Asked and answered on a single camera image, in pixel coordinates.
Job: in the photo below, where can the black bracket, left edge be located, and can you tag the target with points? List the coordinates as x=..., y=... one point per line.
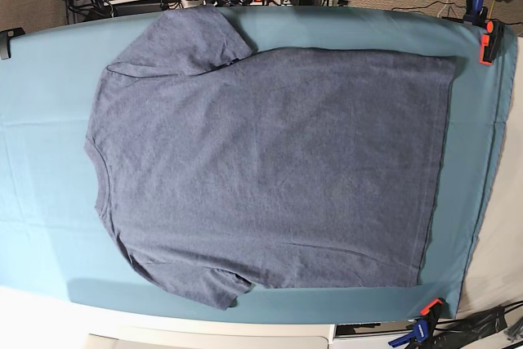
x=5, y=41

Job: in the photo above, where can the blue orange clamp, bottom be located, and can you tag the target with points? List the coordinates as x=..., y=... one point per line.
x=423, y=328

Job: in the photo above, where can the blue-grey T-shirt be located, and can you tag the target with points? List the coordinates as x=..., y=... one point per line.
x=220, y=168

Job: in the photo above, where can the black bag, bottom right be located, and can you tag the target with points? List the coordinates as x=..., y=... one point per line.
x=472, y=328

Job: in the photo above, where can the orange black clamp, top right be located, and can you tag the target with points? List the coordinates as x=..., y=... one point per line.
x=491, y=41

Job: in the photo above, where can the blue clamp, top right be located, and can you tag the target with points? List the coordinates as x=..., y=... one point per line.
x=475, y=13

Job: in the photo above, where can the teal table cloth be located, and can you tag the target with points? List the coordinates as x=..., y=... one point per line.
x=53, y=243

